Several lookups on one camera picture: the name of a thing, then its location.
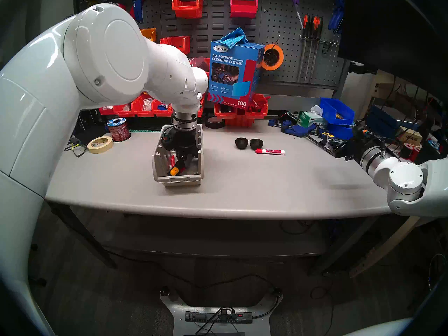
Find brown cardboard box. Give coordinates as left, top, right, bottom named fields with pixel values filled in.
left=399, top=127, right=423, bottom=147

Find stack of red bins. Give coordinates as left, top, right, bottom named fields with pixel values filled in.
left=224, top=115, right=258, bottom=128

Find beige plastic storage bin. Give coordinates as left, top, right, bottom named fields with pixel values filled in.
left=152, top=124, right=205, bottom=187

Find clear safety glasses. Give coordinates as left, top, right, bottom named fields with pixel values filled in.
left=65, top=139, right=88, bottom=158

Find black monitor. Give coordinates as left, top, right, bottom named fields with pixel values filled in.
left=338, top=0, right=448, bottom=105

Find orange-red wall bin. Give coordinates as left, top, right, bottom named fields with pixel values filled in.
left=191, top=58, right=211, bottom=75
left=160, top=36, right=191, bottom=55
left=171, top=0, right=204, bottom=19

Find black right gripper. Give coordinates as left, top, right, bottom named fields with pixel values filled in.
left=332, top=126, right=381, bottom=162

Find dark grey pegboard panel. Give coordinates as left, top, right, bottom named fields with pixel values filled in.
left=73, top=0, right=350, bottom=92

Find blue bar clamp yellow label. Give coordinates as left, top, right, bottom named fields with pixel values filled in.
left=317, top=128, right=342, bottom=147

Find blue microfibre cloth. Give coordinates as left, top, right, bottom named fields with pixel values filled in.
left=219, top=28, right=250, bottom=49

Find small red black wire spool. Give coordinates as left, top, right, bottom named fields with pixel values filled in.
left=400, top=143, right=421, bottom=163

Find orange black screwdriver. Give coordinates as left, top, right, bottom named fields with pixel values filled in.
left=305, top=16, right=320, bottom=82
left=297, top=14, right=311, bottom=82
left=311, top=17, right=324, bottom=74

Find blue cleaning cloths box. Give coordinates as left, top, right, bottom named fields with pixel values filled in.
left=207, top=41, right=265, bottom=110

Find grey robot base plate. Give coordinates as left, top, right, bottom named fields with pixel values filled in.
left=159, top=290, right=283, bottom=336

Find dark blue case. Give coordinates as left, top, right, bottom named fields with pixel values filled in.
left=366, top=104, right=399, bottom=133

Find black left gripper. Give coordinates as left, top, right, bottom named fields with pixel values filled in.
left=173, top=128, right=201, bottom=168

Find green white Kimtech wipes box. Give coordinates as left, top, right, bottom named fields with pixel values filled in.
left=300, top=105, right=328, bottom=129

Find orange tape roll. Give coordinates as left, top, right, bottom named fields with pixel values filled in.
left=262, top=43, right=285, bottom=71

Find light wood side table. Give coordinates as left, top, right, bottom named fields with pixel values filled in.
left=349, top=71, right=420, bottom=279

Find crimson wall bin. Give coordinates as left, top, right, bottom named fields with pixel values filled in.
left=230, top=0, right=259, bottom=19

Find red wire spool blue label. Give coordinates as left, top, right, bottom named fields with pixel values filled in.
left=106, top=117, right=132, bottom=142

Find blue plastic bin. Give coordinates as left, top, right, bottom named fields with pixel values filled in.
left=325, top=123, right=358, bottom=141
left=320, top=97, right=355, bottom=126

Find black tool with yellow end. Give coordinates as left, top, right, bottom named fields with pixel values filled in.
left=167, top=160, right=187, bottom=176

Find black table leg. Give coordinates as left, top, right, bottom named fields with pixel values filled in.
left=47, top=201, right=118, bottom=269

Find black monitor mount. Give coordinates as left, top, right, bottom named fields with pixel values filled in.
left=350, top=61, right=379, bottom=76

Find black power strip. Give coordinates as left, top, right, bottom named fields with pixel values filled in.
left=185, top=311, right=253, bottom=324

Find beige masking tape roll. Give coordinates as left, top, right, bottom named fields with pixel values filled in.
left=87, top=136, right=113, bottom=154

